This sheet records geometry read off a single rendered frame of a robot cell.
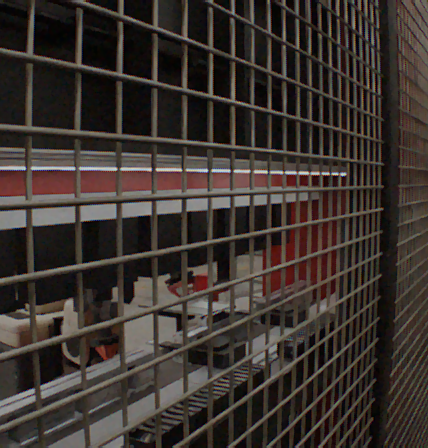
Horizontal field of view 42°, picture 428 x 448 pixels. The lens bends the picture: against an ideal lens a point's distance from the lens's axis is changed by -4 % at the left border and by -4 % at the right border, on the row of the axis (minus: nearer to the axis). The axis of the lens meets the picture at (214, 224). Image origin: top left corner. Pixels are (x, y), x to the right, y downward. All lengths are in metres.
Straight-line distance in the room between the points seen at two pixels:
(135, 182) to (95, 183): 0.15
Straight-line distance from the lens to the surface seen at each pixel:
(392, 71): 0.68
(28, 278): 0.20
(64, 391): 1.32
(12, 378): 2.70
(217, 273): 1.86
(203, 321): 1.82
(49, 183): 1.21
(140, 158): 1.11
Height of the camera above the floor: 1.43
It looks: 5 degrees down
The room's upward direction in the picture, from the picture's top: straight up
